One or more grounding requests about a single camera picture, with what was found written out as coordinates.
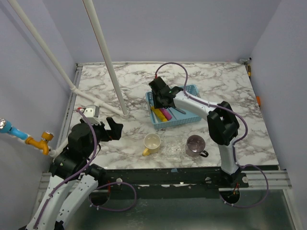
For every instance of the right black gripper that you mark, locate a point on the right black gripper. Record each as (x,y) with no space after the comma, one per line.
(157,104)

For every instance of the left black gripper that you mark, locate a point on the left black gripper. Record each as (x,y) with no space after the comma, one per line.
(114,132)

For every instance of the yellow toothpaste tube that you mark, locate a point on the yellow toothpaste tube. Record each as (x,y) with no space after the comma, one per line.
(159,114)

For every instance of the blue plastic basket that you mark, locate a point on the blue plastic basket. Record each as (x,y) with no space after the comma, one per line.
(182,119)

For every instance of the yellow mug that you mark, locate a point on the yellow mug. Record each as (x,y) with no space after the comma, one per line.
(152,143)

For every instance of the purple mug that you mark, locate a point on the purple mug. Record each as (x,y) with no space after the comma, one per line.
(195,147)

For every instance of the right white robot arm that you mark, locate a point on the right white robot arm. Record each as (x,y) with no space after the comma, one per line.
(222,123)

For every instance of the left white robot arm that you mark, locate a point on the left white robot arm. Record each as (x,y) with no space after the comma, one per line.
(73,175)

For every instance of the light blue toothbrush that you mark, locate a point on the light blue toothbrush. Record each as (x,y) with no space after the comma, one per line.
(173,115)

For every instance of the yellow tool at corner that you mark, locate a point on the yellow tool at corner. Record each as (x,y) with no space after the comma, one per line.
(249,70)

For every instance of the toy faucet blue orange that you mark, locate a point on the toy faucet blue orange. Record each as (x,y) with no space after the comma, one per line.
(7,128)

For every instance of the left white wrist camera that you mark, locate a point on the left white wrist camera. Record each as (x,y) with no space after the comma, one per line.
(91,112)

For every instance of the black mounting rail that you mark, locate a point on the black mounting rail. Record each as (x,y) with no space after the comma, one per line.
(168,183)

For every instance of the orange clamp on wall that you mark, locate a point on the orange clamp on wall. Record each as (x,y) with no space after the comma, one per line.
(258,100)

